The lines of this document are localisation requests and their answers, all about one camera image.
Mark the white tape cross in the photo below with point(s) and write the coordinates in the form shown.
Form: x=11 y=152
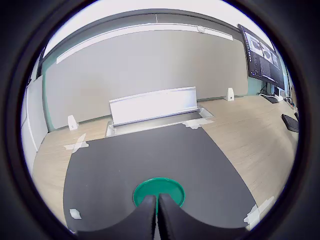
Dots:
x=197 y=123
x=257 y=212
x=78 y=144

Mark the black keyboard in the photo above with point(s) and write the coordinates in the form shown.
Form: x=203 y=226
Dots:
x=291 y=122

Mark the round green lid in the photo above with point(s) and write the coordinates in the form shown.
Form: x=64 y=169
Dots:
x=160 y=186

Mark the small white plastic terminal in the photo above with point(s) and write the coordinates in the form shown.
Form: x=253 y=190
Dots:
x=75 y=213

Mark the grey partition panel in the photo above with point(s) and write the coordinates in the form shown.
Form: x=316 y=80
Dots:
x=140 y=70

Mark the black computer monitor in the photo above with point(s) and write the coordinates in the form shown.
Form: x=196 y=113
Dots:
x=265 y=60

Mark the dark grey mat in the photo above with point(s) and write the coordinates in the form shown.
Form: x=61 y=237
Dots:
x=150 y=155

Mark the small white partition bracket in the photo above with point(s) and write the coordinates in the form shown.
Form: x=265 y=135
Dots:
x=230 y=94
x=72 y=123

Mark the white partition panel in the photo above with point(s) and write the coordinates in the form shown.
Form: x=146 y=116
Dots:
x=35 y=112

